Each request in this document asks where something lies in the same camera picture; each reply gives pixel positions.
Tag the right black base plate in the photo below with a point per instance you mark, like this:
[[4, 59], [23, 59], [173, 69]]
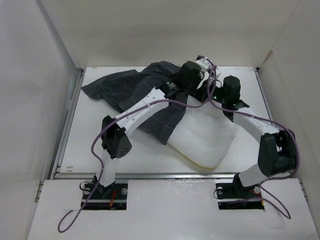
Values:
[[232, 198]]

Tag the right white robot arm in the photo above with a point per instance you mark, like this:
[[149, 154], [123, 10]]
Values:
[[278, 152]]

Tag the dark grey checked pillowcase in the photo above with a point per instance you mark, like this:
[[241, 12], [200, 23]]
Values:
[[122, 90]]

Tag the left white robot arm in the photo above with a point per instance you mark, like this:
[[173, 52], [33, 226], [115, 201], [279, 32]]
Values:
[[116, 131]]

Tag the white foam front board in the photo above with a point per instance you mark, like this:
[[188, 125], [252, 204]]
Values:
[[172, 210]]

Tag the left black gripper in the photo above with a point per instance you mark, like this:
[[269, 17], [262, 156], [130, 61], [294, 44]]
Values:
[[200, 77]]

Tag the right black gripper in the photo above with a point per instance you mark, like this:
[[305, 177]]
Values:
[[205, 89]]

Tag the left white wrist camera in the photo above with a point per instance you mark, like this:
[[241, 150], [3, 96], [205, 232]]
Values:
[[207, 66]]

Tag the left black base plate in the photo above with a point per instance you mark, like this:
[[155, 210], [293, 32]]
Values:
[[112, 199]]

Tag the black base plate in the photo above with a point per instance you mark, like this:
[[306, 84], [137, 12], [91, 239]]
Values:
[[112, 199], [232, 198]]

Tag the aluminium front rail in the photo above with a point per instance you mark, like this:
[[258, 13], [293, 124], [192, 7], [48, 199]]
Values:
[[142, 176]]

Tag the white pillow yellow edge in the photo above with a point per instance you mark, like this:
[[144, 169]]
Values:
[[204, 135]]

